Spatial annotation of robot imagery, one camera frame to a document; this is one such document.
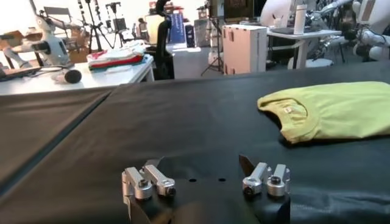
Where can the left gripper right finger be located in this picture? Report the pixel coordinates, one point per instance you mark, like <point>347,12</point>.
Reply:
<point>259,179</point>

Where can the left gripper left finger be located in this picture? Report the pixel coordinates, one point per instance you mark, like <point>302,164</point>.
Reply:
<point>138,182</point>

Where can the yellow-green t-shirt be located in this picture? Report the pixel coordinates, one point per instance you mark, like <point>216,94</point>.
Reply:
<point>341,112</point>

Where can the folded clothes stack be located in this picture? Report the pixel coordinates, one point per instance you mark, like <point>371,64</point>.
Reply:
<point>115,58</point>

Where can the large black tablecloth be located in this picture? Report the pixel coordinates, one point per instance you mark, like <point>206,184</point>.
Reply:
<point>182,121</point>

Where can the white rectangular table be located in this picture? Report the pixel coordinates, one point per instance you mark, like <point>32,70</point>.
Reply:
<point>100,80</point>

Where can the clear plastic bag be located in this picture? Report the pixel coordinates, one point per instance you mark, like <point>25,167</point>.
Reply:
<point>119,69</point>

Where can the brownish black tablecloth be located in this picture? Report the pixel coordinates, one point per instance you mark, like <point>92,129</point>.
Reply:
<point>36,121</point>

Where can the tall white cardboard box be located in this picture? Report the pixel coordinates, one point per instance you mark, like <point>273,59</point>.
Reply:
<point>243,48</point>

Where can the black office chair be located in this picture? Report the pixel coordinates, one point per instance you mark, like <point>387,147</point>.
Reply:
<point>163,45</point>

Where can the brown cardboard box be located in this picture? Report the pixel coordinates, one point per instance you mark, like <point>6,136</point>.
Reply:
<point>79,54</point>

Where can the small white standing desk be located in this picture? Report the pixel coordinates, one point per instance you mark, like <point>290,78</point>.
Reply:
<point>303,42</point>

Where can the tall black tripod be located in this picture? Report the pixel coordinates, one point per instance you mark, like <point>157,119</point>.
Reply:
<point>94,27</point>

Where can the white humanoid robot left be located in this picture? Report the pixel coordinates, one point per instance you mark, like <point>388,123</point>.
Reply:
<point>51,45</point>

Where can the white humanoid robot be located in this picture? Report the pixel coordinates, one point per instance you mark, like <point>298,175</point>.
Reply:
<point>371,30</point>
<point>51,45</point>

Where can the white thermos bottle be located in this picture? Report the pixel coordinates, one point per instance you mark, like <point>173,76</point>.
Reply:
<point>300,19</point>

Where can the white curved sheet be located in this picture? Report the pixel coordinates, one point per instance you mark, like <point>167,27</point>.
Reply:
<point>275,12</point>

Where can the white humanoid robot right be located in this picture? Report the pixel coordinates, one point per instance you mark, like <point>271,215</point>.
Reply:
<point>371,30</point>

